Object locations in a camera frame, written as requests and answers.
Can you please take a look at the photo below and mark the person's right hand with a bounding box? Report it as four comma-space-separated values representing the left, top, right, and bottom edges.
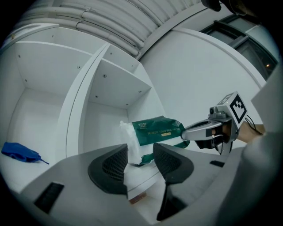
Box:
211, 125, 232, 142

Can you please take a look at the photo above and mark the blue cloth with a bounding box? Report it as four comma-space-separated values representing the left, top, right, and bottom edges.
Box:
0, 141, 50, 165

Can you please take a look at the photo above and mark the person's black and white top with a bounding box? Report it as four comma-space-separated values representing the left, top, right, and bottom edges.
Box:
241, 63, 283, 226

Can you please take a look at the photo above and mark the green packet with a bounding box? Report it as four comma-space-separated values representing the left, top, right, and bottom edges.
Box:
119, 116, 191, 166

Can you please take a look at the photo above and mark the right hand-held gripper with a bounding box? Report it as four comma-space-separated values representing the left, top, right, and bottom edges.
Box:
180, 91, 248, 155

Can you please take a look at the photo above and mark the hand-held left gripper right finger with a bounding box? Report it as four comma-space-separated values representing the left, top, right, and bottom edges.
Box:
153, 143, 246, 224

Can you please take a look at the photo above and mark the person's right forearm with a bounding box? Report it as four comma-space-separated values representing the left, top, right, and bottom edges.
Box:
237, 123, 266, 144

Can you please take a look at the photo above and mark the white shelf unit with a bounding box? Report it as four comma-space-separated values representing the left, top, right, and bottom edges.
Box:
0, 22, 224, 221

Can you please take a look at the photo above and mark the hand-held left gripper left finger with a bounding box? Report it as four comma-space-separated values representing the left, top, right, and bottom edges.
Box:
21, 143, 147, 226

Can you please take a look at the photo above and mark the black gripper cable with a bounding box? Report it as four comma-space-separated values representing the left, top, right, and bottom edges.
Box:
244, 114, 266, 136

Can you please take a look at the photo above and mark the bundle of white ceiling pipes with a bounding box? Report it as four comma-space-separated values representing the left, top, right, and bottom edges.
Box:
20, 0, 160, 60

